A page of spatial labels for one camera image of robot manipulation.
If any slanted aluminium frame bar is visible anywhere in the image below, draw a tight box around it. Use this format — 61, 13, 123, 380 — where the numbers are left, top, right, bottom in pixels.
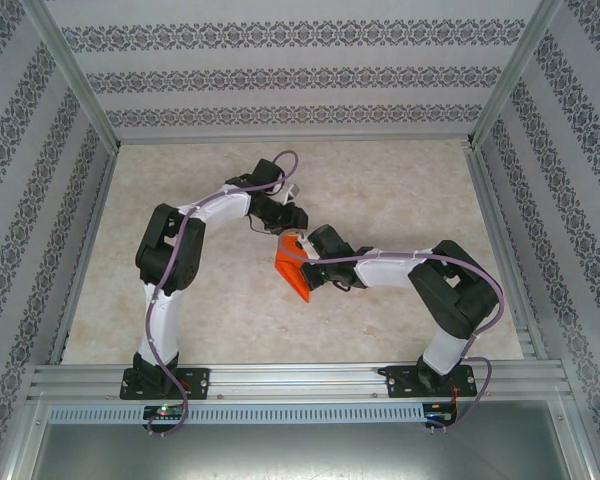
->
559, 394, 600, 480
0, 394, 49, 480

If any wide aluminium mounting rail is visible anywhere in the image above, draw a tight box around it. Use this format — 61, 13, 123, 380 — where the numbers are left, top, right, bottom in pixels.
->
27, 360, 579, 401

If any orange paper sheet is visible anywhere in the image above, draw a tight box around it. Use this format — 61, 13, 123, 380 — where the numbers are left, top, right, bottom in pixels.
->
273, 230, 315, 305

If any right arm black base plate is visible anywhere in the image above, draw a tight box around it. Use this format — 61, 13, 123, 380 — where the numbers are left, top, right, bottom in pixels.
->
385, 364, 479, 400

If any aluminium corner post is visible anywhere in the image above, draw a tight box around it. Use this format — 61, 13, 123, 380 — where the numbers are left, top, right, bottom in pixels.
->
465, 0, 566, 149
22, 0, 122, 151

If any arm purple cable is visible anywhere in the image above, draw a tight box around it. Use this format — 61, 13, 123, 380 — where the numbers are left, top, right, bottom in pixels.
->
144, 149, 301, 437
276, 232, 506, 434

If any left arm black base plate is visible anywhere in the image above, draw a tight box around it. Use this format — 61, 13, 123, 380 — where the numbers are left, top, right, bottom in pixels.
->
119, 367, 212, 401

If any aluminium side rail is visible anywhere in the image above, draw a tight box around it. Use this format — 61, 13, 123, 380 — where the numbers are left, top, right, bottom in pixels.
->
47, 144, 121, 366
460, 139, 551, 362

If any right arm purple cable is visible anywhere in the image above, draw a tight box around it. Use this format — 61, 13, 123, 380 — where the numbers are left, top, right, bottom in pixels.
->
276, 232, 506, 434

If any grey metal sheet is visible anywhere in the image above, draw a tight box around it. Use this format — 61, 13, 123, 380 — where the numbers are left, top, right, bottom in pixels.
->
27, 399, 574, 480

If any thin aluminium wall rail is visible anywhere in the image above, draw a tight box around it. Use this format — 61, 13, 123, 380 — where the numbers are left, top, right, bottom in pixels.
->
115, 132, 474, 147

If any slotted grey cable duct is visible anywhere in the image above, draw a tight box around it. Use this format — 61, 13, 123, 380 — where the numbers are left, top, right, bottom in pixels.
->
47, 402, 427, 425

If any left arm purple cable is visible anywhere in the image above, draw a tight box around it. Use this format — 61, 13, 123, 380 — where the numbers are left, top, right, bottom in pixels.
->
144, 149, 301, 437

